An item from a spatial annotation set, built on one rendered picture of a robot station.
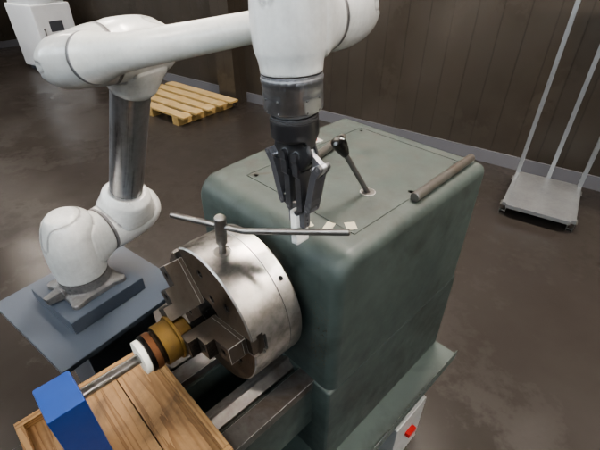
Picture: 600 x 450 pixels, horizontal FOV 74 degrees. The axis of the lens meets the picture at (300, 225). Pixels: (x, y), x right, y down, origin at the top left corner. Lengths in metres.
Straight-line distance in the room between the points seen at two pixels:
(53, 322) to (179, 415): 0.65
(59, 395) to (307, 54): 0.67
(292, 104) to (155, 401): 0.73
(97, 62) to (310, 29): 0.45
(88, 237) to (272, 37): 0.96
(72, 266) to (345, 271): 0.89
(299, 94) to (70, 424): 0.64
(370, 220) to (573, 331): 1.99
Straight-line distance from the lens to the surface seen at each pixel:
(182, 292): 0.85
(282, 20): 0.55
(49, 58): 0.97
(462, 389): 2.18
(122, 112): 1.15
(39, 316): 1.55
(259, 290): 0.76
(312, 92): 0.58
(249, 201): 0.91
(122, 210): 1.37
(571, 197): 3.76
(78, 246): 1.34
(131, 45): 0.81
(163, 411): 1.01
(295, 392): 1.01
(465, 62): 4.12
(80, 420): 0.83
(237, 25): 0.77
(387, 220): 0.84
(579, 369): 2.52
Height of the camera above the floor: 1.72
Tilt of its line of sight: 35 degrees down
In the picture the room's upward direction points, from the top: straight up
